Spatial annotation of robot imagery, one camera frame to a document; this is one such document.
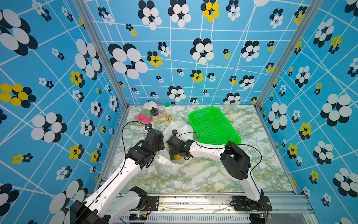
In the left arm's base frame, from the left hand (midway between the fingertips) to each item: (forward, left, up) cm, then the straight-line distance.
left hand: (160, 138), depth 79 cm
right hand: (+4, -9, -16) cm, 19 cm away
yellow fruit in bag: (-5, -8, -14) cm, 17 cm away
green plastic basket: (+21, -35, -17) cm, 44 cm away
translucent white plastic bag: (-16, -4, +7) cm, 18 cm away
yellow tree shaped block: (+30, -2, -17) cm, 34 cm away
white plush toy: (+38, +14, -11) cm, 42 cm away
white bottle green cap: (+34, 0, -11) cm, 36 cm away
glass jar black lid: (+27, +9, -7) cm, 30 cm away
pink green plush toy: (+28, +16, -11) cm, 34 cm away
